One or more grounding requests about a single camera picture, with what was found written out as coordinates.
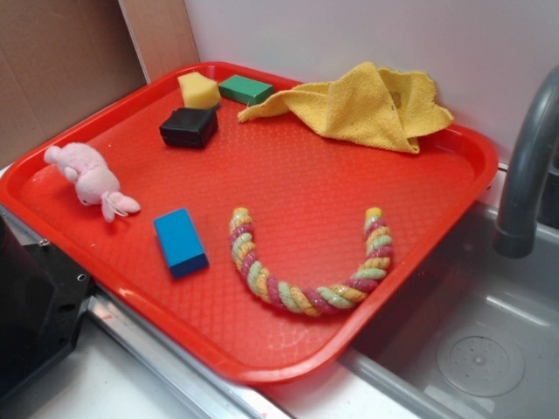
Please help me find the blue rectangular block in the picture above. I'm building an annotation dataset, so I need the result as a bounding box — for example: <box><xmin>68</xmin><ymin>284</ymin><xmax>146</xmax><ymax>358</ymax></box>
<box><xmin>154</xmin><ymin>209</ymin><xmax>210</xmax><ymax>279</ymax></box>

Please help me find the multicolored twisted rope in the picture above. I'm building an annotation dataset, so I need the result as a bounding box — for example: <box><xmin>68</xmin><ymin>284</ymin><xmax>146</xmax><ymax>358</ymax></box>
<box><xmin>229</xmin><ymin>207</ymin><xmax>394</xmax><ymax>318</ymax></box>

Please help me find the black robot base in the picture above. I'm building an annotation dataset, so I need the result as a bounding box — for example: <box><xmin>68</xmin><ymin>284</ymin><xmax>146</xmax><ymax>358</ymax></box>
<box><xmin>1</xmin><ymin>221</ymin><xmax>93</xmax><ymax>402</ymax></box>

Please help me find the red plastic tray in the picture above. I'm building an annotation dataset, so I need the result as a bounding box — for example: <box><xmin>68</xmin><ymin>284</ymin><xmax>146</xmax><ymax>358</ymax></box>
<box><xmin>1</xmin><ymin>72</ymin><xmax>498</xmax><ymax>384</ymax></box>

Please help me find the green rectangular block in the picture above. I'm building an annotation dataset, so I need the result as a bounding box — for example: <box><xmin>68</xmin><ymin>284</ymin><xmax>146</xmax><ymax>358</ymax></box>
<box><xmin>218</xmin><ymin>75</ymin><xmax>274</xmax><ymax>106</ymax></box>

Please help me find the black cube block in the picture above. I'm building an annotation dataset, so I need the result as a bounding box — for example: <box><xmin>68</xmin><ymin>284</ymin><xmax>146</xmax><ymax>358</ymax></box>
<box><xmin>159</xmin><ymin>107</ymin><xmax>218</xmax><ymax>148</ymax></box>

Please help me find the yellow sponge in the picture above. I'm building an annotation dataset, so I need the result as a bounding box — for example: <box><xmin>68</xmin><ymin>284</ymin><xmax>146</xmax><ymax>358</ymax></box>
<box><xmin>177</xmin><ymin>72</ymin><xmax>221</xmax><ymax>109</ymax></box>

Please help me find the yellow cloth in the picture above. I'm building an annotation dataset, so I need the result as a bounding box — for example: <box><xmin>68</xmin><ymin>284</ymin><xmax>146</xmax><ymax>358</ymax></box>
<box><xmin>238</xmin><ymin>62</ymin><xmax>454</xmax><ymax>155</ymax></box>

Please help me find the pink plush toy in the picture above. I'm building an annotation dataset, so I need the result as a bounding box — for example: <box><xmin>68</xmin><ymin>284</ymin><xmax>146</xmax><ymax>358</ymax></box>
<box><xmin>44</xmin><ymin>142</ymin><xmax>141</xmax><ymax>223</ymax></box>

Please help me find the grey sink basin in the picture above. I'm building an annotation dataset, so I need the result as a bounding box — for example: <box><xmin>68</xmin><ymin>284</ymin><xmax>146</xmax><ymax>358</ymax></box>
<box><xmin>338</xmin><ymin>172</ymin><xmax>559</xmax><ymax>419</ymax></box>

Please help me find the grey faucet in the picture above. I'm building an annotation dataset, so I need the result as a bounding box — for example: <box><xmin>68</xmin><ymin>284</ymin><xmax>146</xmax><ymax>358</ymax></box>
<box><xmin>493</xmin><ymin>68</ymin><xmax>558</xmax><ymax>258</ymax></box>

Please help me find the brown cardboard panel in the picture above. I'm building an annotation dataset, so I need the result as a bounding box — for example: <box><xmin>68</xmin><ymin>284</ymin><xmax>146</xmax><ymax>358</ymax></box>
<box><xmin>1</xmin><ymin>1</ymin><xmax>199</xmax><ymax>167</ymax></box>

